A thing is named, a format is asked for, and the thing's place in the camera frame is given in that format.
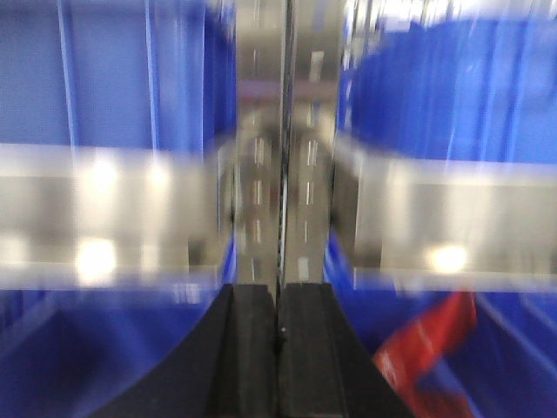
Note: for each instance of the perforated steel shelf upright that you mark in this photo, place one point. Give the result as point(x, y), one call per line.
point(288, 60)

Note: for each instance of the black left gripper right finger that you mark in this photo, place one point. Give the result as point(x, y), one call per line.
point(323, 369)

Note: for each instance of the red snack bag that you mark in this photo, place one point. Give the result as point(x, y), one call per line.
point(415, 349)

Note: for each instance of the blue bin upper right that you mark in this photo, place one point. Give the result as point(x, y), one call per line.
point(476, 90)

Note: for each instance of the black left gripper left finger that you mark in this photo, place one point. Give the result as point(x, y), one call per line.
point(226, 367)

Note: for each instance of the blue bin upper left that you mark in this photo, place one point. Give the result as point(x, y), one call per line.
point(155, 75)

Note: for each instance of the blue bin with red bag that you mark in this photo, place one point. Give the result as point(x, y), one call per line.
point(506, 367)

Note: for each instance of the steel shelf front rail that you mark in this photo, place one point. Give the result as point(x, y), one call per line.
point(102, 218)

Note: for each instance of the blue bin lower left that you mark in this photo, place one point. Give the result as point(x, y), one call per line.
point(124, 353)

